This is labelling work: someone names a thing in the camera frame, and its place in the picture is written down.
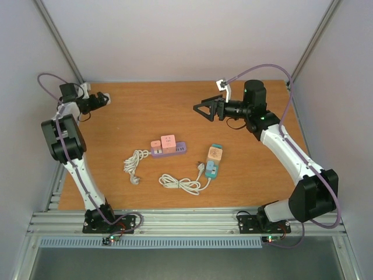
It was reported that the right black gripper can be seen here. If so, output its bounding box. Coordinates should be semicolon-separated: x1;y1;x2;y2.
193;89;252;127

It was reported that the white plug adapter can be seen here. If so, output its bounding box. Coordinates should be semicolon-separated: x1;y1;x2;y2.
103;93;111;102

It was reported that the purple power strip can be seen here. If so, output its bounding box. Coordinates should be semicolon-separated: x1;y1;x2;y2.
150;142;187;159

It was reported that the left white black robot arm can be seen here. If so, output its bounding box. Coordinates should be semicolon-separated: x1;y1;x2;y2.
41;82;118;232

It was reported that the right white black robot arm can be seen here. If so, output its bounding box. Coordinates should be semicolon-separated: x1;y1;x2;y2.
193;80;339;231

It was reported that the wooden cube plug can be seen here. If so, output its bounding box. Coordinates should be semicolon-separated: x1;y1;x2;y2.
206;146;223;165

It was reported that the large pink cube plug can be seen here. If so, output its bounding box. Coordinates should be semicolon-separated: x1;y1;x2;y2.
161;134;176;154

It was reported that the small blue plug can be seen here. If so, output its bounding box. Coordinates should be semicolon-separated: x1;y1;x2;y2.
206;160;218;174

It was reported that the small pink plug adapter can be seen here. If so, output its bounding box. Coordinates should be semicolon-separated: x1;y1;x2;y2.
150;140;162;150

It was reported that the teal power strip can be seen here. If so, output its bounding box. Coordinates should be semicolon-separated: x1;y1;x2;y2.
205;144;223;180

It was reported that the left small circuit board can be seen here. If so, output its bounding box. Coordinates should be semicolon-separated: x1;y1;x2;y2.
102;236;120;246

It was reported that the small circuit board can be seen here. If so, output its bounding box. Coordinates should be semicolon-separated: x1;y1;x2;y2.
262;235;283;243
102;236;120;246

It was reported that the right small circuit board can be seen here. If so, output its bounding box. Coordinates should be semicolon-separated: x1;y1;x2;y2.
262;235;283;243

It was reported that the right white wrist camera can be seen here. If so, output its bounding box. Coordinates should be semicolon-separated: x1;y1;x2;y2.
216;78;231;103

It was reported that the white coiled strip cable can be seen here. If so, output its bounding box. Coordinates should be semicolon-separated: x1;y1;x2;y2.
123;149;152;186

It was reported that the white coiled teal-strip cable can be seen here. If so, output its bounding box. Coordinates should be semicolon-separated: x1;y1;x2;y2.
159;162;212;195

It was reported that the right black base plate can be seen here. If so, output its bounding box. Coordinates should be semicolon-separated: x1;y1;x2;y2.
236;213;291;235

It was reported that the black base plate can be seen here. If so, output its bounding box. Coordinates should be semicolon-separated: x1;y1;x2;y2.
236;213;291;235
82;215;138;234

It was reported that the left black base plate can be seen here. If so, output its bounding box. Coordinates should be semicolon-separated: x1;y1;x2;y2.
82;215;138;234

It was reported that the aluminium front rail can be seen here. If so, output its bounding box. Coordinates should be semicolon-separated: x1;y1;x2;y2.
26;210;347;237

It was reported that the blue slotted cable duct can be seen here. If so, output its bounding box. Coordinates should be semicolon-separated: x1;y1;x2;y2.
38;236;262;249

